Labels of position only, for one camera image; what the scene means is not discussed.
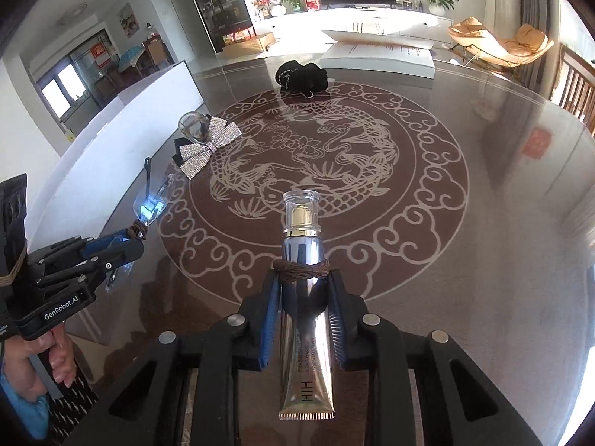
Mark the grey curtain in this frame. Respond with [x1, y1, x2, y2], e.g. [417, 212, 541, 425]
[520, 0, 551, 94]

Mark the orange lounge chair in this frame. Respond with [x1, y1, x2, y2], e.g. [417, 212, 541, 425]
[448, 17, 555, 68]

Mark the green plant beside flowers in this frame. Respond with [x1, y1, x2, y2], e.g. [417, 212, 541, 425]
[280, 0, 306, 13]

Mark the person's left hand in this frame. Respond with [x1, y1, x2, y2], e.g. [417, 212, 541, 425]
[0, 322, 78, 403]

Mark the dark glass display cabinet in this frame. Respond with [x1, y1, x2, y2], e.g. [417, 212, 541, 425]
[194, 0, 255, 52]

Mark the wooden dining chair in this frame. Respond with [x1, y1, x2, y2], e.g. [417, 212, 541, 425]
[551, 44, 595, 136]

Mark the rhinestone bow hair clip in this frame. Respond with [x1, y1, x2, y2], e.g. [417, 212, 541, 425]
[173, 111, 242, 180]

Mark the small black velvet scrunchie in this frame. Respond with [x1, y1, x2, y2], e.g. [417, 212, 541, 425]
[275, 59, 329, 99]

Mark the white open gift box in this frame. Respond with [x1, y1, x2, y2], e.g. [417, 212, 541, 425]
[320, 30, 435, 80]

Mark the framed wall painting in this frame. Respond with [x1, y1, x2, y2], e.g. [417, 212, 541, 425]
[117, 3, 139, 38]

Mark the white tv console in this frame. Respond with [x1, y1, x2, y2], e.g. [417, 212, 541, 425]
[253, 7, 453, 46]

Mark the red flower bouquet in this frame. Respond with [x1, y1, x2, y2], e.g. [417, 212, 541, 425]
[252, 0, 279, 19]

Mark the large white storage box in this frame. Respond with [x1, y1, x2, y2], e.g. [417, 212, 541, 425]
[25, 62, 204, 252]

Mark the gold cosmetic tube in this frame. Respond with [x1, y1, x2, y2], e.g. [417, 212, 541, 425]
[275, 189, 335, 421]

